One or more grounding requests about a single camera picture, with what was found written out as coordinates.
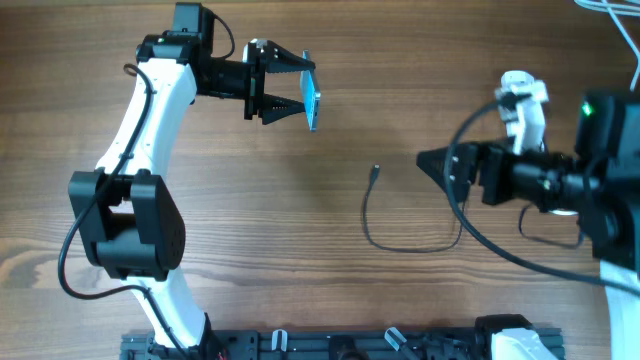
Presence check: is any black USB charging cable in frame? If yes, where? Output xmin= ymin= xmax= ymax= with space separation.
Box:
xmin=360 ymin=163 xmax=469 ymax=254

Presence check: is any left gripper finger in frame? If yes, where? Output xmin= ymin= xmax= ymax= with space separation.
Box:
xmin=263 ymin=41 xmax=316 ymax=74
xmin=260 ymin=94 xmax=305 ymax=125

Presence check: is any white cables top corner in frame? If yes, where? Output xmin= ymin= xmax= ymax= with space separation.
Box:
xmin=572 ymin=0 xmax=640 ymax=18

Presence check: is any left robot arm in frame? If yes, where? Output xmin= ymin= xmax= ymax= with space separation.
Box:
xmin=68 ymin=2 xmax=320 ymax=359

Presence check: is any white power strip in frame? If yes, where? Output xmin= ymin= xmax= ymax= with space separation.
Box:
xmin=500 ymin=70 xmax=536 ymax=92

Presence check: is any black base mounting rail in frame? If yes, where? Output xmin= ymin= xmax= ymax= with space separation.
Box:
xmin=118 ymin=327 xmax=566 ymax=360

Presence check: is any white power strip cord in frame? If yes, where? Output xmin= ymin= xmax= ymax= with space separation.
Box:
xmin=602 ymin=0 xmax=640 ymax=94

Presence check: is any turquoise screen smartphone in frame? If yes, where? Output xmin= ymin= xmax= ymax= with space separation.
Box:
xmin=300 ymin=70 xmax=321 ymax=132

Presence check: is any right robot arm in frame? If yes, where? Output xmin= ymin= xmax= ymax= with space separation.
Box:
xmin=416 ymin=90 xmax=639 ymax=359

